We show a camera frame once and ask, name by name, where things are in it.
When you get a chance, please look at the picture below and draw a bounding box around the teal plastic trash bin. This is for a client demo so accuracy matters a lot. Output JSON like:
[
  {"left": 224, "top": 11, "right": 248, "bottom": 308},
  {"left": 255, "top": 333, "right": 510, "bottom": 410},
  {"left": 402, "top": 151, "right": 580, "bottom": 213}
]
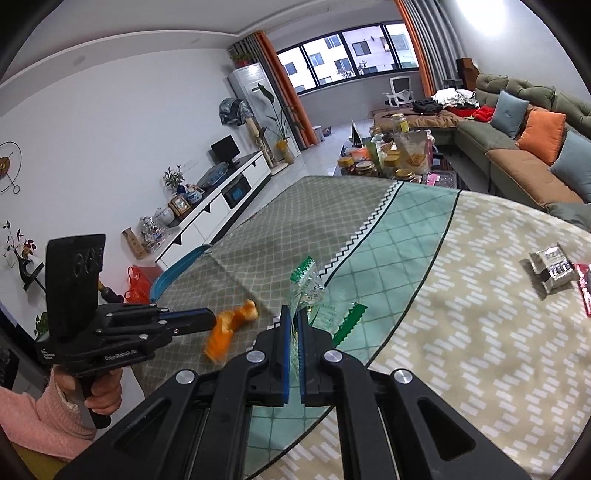
[{"left": 149, "top": 244, "right": 211, "bottom": 303}]

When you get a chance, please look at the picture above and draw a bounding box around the orange cushion far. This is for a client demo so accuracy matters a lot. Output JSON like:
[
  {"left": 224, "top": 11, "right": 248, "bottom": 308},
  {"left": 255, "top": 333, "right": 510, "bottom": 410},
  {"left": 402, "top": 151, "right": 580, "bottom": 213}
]
[{"left": 516, "top": 107, "right": 566, "bottom": 166}]

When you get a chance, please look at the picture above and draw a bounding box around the white standing air conditioner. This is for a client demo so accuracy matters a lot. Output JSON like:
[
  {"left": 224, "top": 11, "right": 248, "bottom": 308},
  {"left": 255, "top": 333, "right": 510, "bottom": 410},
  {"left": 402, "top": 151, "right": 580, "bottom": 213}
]
[{"left": 228, "top": 63, "right": 301, "bottom": 162}]

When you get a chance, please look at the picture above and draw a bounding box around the pile of clothes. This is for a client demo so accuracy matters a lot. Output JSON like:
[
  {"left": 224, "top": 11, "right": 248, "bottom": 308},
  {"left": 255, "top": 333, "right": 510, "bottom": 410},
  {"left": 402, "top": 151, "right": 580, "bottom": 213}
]
[{"left": 412, "top": 87, "right": 495, "bottom": 123}]

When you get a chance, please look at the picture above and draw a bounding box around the round wall clock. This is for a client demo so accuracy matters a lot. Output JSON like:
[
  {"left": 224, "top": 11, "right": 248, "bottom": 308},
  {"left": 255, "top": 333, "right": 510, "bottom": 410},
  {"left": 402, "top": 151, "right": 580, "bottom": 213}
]
[{"left": 0, "top": 141, "right": 23, "bottom": 195}]

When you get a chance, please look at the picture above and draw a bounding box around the white office chair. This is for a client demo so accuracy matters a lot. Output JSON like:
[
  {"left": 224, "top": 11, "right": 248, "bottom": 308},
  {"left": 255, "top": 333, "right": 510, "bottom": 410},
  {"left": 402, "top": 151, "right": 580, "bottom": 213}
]
[{"left": 384, "top": 76, "right": 414, "bottom": 108}]

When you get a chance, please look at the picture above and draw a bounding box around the orange peel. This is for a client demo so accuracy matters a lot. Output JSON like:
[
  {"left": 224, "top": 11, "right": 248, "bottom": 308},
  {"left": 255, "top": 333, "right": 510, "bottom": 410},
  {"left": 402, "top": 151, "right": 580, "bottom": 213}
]
[{"left": 204, "top": 299, "right": 259, "bottom": 364}]

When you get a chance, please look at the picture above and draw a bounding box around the left hand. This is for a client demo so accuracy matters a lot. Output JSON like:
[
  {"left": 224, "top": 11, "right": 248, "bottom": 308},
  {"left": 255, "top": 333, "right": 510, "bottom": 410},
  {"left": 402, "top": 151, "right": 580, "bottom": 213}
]
[{"left": 52, "top": 366, "right": 123, "bottom": 416}]

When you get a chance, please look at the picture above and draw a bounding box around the left orange grey curtain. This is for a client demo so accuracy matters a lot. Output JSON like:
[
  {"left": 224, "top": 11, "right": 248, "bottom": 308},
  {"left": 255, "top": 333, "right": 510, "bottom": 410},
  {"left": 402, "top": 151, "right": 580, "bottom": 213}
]
[{"left": 228, "top": 30, "right": 318, "bottom": 150}]

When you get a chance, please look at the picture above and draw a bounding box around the black side stand with plants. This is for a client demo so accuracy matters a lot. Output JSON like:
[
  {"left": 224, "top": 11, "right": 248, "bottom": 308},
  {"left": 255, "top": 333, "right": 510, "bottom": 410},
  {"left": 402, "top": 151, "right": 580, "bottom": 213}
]
[{"left": 2, "top": 220, "right": 46, "bottom": 293}]

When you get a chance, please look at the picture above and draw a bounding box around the small silver black packet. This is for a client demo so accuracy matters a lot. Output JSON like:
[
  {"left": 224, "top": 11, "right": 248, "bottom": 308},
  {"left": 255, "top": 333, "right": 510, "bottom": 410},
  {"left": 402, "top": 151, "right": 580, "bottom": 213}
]
[{"left": 529, "top": 243, "right": 575, "bottom": 294}]

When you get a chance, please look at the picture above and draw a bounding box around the red plastic bag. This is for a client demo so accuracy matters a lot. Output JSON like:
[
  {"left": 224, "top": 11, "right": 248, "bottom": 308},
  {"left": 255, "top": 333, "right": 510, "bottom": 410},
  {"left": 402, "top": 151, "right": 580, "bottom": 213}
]
[{"left": 124, "top": 265, "right": 157, "bottom": 304}]

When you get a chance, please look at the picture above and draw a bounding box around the blue cushion near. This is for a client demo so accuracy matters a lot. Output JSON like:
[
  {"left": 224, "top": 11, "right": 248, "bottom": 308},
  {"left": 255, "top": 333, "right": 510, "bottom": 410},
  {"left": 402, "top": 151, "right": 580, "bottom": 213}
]
[{"left": 550, "top": 131, "right": 591, "bottom": 203}]

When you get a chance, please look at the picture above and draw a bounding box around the tall potted plant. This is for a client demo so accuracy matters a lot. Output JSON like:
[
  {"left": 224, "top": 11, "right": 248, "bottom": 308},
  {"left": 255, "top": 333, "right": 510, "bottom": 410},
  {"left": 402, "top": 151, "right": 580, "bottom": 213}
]
[{"left": 256, "top": 83, "right": 303, "bottom": 165}]

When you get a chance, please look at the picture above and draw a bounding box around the small black monitor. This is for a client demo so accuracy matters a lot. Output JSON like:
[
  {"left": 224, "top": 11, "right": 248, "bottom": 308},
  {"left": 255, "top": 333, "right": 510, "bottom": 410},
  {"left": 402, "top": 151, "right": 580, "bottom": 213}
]
[{"left": 211, "top": 135, "right": 240, "bottom": 165}]

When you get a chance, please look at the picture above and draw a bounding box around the patterned tablecloth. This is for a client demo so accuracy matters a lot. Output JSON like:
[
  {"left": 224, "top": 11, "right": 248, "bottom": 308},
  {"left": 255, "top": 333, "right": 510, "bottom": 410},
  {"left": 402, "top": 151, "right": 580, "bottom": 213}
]
[{"left": 159, "top": 177, "right": 590, "bottom": 479}]

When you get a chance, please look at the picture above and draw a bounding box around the framed picture on cabinet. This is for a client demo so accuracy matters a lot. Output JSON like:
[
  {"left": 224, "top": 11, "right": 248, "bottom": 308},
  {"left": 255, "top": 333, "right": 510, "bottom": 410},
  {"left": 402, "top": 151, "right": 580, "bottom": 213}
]
[{"left": 168, "top": 194, "right": 191, "bottom": 218}]

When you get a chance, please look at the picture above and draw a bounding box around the white black tv cabinet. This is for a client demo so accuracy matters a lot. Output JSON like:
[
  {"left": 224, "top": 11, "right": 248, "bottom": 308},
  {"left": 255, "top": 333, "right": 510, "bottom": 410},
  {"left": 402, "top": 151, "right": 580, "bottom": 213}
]
[{"left": 154, "top": 152, "right": 271, "bottom": 271}]

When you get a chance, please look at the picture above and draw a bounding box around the window with black frame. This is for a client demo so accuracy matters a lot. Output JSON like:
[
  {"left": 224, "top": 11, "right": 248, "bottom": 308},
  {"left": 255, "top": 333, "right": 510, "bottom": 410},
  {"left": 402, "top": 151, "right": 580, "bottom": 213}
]
[{"left": 277, "top": 22, "right": 419, "bottom": 94}]

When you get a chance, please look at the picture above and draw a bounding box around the orange grey curtain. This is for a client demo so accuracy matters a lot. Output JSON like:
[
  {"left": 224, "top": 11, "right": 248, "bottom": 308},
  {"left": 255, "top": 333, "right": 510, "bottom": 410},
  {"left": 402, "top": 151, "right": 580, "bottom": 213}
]
[
  {"left": 394, "top": 0, "right": 465, "bottom": 97},
  {"left": 228, "top": 30, "right": 318, "bottom": 150}
]

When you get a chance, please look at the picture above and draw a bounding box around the right orange grey curtain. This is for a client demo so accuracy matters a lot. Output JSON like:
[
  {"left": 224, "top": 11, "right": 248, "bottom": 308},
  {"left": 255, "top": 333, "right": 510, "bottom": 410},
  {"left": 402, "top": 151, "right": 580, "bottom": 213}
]
[{"left": 394, "top": 0, "right": 465, "bottom": 97}]

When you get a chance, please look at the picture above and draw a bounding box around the blue cushion far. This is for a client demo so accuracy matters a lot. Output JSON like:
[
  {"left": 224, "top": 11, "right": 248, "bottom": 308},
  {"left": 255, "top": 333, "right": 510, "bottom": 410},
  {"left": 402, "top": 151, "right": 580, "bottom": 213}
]
[{"left": 490, "top": 91, "right": 530, "bottom": 140}]

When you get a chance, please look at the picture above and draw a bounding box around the clear green plastic wrapper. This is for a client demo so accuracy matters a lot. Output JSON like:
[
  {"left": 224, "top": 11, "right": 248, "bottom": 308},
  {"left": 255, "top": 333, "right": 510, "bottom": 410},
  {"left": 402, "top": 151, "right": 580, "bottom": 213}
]
[{"left": 287, "top": 256, "right": 368, "bottom": 347}]

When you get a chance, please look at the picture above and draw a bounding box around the red packet with disc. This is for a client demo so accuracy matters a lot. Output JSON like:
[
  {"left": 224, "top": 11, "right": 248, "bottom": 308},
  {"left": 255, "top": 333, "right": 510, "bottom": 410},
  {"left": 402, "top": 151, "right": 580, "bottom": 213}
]
[{"left": 574, "top": 263, "right": 591, "bottom": 318}]

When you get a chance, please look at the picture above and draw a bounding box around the green brown sectional sofa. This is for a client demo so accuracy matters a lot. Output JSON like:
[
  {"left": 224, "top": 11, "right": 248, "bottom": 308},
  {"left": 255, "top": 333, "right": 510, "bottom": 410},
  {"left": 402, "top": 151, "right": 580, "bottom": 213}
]
[{"left": 374, "top": 73, "right": 590, "bottom": 230}]

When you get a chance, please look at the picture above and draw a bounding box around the cluttered coffee table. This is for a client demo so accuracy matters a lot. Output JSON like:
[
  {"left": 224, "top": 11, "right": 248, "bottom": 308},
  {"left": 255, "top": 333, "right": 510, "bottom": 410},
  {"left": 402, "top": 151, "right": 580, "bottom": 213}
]
[{"left": 335, "top": 110, "right": 461, "bottom": 189}]

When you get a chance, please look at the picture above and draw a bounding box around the pink sleeve left forearm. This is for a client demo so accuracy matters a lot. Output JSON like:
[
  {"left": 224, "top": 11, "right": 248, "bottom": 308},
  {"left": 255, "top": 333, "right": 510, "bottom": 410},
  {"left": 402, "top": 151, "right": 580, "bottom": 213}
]
[{"left": 0, "top": 369, "right": 97, "bottom": 461}]

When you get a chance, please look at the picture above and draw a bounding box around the blue cushion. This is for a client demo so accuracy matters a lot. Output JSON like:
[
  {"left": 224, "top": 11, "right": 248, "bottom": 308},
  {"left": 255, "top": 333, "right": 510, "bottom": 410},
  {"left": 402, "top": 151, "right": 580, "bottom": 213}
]
[
  {"left": 490, "top": 91, "right": 530, "bottom": 140},
  {"left": 550, "top": 131, "right": 591, "bottom": 203}
]

